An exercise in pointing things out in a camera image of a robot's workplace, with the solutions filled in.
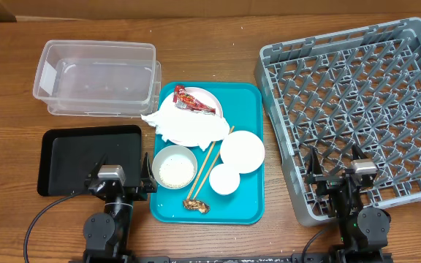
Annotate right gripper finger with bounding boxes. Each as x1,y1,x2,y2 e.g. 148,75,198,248
352,144,368,160
307,146,322,176

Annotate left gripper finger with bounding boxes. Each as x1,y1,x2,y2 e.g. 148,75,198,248
140,153,156,190
85,154,107,185

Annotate grey bowl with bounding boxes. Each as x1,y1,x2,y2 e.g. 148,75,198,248
152,145,197,189

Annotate brown food scrap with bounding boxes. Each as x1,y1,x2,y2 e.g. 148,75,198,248
183,199,210,214

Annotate white napkin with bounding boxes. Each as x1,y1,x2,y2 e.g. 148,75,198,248
141,104,230,150

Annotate small pink plate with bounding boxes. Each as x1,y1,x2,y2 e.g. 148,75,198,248
220,131,265,174

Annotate small white cup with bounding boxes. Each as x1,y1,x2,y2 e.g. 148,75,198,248
209,164,240,196

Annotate red snack wrapper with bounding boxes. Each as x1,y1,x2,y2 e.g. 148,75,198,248
172,85,216,115

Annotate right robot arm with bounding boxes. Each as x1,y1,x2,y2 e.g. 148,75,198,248
300,145,392,262

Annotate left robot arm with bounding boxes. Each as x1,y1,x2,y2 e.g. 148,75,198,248
83,156,157,262

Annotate grey dishwasher rack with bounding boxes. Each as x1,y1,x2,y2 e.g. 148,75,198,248
254,18,421,226

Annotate black plastic tray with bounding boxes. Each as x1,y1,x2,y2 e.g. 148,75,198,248
37,125,142,197

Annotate wooden chopstick left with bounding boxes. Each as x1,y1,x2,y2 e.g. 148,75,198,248
186,141,216,199

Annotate wooden chopstick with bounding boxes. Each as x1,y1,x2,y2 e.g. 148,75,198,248
191,125,235,201
186,141,216,199

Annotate wooden chopstick right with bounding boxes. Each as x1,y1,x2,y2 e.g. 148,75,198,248
191,125,235,201

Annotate clear plastic bin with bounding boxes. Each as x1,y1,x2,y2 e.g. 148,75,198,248
32,40,162,118

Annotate large pink plate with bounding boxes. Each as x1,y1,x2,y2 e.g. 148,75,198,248
158,86,224,148

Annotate teal serving tray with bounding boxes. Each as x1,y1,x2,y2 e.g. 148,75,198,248
150,82,265,224

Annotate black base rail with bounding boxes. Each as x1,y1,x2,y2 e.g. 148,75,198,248
67,251,394,263

